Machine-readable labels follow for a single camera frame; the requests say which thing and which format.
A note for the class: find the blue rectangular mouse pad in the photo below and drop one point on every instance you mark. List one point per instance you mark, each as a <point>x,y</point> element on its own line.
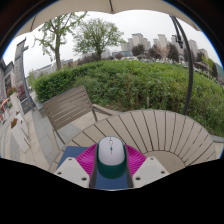
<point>70,152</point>

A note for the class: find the dark stone sign post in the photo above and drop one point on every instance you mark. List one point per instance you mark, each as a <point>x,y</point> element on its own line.
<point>22,80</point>

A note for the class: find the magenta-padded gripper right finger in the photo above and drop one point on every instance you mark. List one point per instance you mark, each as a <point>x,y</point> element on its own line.
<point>150,170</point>

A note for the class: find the brown slatted outdoor chair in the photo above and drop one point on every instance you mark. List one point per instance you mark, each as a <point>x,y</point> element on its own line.
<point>68,106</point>

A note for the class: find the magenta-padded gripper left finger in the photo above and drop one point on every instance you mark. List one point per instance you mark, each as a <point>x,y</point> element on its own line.
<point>71,170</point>

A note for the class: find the distant apartment buildings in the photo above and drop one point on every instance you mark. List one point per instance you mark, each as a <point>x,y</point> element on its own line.
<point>138,40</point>

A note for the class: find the dark curved parasol pole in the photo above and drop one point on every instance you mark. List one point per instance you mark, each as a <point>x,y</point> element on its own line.
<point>190,66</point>

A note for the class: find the thin-crowned tree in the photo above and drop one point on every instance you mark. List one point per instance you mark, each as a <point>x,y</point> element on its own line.
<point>57,46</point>

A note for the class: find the white flower planter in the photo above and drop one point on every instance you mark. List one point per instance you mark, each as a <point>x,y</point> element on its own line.
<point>19,135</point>

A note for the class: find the green hedge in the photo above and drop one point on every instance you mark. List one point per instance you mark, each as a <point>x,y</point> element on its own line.
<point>140,86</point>

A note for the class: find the round-crowned tree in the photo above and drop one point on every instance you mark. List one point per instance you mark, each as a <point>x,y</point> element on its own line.
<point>97,35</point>

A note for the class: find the white and teal computer mouse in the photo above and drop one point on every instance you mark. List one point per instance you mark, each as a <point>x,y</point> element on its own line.
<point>111,151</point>

